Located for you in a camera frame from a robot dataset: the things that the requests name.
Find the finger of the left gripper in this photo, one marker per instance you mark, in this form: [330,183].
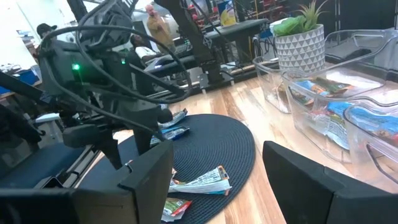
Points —
[112,146]
[143,138]

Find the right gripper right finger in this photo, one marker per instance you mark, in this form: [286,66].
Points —
[311,193]

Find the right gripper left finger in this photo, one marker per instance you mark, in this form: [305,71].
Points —
[149,186]

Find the red green snack packet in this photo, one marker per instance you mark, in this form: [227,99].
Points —
[175,207]

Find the red and white granola bar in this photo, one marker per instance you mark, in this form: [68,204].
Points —
[202,183]

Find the blue granola bar orange picture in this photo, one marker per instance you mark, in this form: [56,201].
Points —
[370,123]

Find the blue and orange granola bar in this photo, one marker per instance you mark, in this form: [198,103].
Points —
[311,87]

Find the green and yellow granola bar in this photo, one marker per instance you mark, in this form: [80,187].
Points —
[337,84]

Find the black background robot arm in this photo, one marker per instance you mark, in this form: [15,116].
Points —
[18,85]

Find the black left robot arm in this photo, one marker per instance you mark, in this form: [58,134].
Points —
[62,68]

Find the person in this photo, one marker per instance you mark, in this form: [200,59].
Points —
[141,49]
[46,29]
[158,29]

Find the clear plastic bin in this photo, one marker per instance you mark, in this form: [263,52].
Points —
[304,133]
[357,155]
[267,90]

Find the round dark woven placemat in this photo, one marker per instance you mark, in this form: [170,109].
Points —
[217,146]

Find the dark side desk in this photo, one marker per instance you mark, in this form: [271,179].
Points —
[37,165]

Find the blue storage bin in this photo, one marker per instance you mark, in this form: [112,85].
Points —
[29,77]

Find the yellow sign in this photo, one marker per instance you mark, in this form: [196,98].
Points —
[228,17]

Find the black background workbench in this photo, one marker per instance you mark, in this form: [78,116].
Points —
[242,26]

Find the succulent in triangle-pattern pot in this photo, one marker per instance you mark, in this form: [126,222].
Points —
[300,49]

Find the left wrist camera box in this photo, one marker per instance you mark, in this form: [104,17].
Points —
[81,135]

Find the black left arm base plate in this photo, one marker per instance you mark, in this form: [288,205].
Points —
[214,82]

